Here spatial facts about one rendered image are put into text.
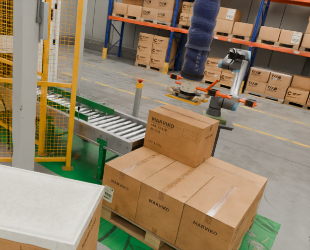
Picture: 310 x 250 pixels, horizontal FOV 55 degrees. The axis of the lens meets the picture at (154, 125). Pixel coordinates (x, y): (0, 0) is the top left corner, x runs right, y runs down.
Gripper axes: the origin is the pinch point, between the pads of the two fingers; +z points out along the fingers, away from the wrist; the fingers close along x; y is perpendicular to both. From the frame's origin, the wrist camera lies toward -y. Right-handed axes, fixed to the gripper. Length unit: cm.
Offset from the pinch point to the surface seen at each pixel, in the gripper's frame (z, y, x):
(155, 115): 41, 48, -67
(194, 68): 31.4, 21.9, -14.7
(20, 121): 130, 133, -83
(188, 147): 42, 7, -85
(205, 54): 23.9, 17.3, -1.3
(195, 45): 32.8, 24.8, 4.8
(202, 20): 32.6, 22.8, 26.7
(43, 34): 113, 127, -6
